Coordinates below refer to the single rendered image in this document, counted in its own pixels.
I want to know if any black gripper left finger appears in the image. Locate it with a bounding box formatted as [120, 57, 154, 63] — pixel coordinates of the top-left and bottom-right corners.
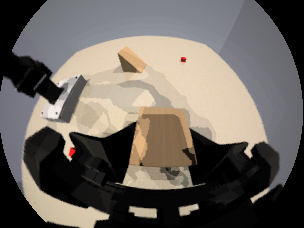
[69, 121, 137, 183]

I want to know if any small red block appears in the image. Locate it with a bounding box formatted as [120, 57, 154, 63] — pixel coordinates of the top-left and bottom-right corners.
[69, 147, 76, 157]
[180, 57, 187, 62]

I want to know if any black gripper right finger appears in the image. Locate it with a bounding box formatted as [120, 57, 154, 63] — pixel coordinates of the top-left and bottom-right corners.
[188, 127, 249, 186]

